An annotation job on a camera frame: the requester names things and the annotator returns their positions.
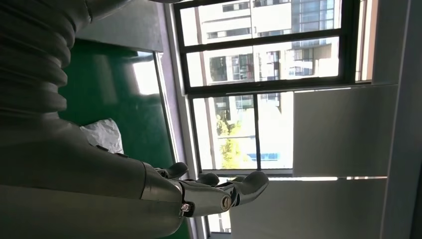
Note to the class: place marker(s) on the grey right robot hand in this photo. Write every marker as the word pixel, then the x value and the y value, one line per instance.
pixel 82 184

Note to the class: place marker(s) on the grey courier package red line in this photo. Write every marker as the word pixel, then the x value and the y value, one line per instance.
pixel 104 135

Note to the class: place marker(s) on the green conveyor belt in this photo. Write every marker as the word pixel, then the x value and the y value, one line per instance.
pixel 108 85

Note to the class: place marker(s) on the black framed window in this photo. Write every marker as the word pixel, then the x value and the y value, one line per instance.
pixel 263 87

